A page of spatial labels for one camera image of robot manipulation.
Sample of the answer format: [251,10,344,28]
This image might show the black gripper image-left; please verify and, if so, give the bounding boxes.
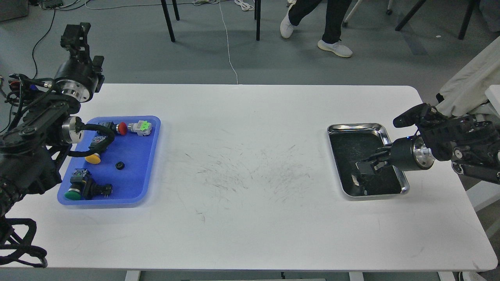
[55,22,105,103]

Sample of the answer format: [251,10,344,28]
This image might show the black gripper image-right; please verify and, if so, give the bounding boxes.
[355,136,435,175]

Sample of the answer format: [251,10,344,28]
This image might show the silver metal tray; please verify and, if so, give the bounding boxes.
[327,123,410,201]

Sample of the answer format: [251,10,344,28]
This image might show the blue plastic tray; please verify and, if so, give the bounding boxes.
[57,116,161,208]

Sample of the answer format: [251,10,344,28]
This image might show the black gear lower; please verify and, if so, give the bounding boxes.
[115,161,125,170]

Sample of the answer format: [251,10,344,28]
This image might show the beige cloth cover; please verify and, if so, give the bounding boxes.
[436,38,500,117]

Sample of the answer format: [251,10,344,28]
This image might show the person legs white shoes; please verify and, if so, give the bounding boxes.
[280,0,353,58]

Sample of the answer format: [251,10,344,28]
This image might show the black chair legs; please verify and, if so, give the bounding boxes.
[160,0,261,42]

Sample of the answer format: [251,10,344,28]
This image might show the red push button switch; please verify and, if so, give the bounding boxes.
[98,121,127,136]

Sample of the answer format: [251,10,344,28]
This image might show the white green switch block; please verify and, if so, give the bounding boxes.
[127,120,152,136]

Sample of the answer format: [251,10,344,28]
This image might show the yellow push button switch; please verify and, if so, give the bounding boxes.
[84,135,106,164]

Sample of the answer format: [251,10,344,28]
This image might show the green push button switch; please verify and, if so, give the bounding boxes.
[64,169,113,201]

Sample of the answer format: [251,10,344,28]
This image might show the white floor cable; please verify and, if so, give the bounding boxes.
[189,0,255,85]

